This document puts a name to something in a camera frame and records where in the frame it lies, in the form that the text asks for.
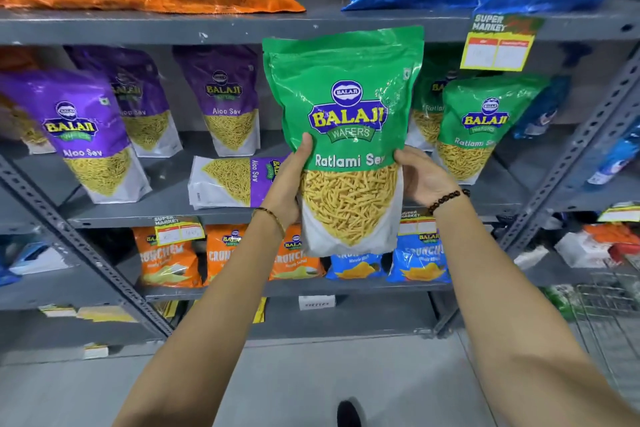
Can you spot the person's left forearm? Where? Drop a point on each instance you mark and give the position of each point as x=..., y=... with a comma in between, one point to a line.
x=210, y=321

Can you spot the person's left hand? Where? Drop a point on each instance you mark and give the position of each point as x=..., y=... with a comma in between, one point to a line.
x=282, y=189

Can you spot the person's right forearm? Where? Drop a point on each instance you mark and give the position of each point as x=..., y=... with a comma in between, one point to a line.
x=510, y=321

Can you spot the orange red packet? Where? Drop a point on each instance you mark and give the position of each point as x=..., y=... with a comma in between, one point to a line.
x=612, y=236

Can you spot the purple snack packet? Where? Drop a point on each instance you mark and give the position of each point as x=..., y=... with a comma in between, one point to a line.
x=82, y=134
x=137, y=99
x=225, y=99
x=225, y=181

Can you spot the dark blue pouch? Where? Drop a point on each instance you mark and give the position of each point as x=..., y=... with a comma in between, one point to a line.
x=542, y=109

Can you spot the flat yellow packets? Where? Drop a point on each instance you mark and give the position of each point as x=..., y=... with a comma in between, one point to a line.
x=105, y=314

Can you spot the small blue chips packet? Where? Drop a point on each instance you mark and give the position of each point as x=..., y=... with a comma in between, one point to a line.
x=356, y=267
x=420, y=259

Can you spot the yellow green price tag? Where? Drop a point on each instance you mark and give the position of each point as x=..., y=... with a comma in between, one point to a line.
x=178, y=230
x=621, y=214
x=500, y=44
x=417, y=224

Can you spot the person's right hand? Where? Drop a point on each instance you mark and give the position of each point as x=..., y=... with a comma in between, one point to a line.
x=427, y=179

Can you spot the person's right thumb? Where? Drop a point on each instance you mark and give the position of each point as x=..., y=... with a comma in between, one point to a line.
x=406, y=156

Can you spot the blue white pouch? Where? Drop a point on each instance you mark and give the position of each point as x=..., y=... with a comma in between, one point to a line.
x=616, y=157

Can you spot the white packet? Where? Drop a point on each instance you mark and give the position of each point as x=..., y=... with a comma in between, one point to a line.
x=580, y=249

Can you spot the person's left thumb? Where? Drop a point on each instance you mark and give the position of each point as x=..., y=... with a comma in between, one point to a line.
x=303, y=152

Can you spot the large green snack packet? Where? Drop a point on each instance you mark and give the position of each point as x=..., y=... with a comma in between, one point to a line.
x=345, y=106

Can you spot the person's black shoe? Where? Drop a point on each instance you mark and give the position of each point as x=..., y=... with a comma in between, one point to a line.
x=348, y=414

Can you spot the grey metal shelf rack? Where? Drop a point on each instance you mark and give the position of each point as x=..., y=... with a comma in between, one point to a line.
x=150, y=31

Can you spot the white shelf label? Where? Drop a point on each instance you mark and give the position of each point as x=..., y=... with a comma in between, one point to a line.
x=316, y=302

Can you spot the small orange chips packet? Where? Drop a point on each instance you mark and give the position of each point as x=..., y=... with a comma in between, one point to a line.
x=225, y=251
x=294, y=256
x=165, y=261

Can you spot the blue white box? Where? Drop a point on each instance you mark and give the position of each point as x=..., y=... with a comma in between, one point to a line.
x=35, y=259

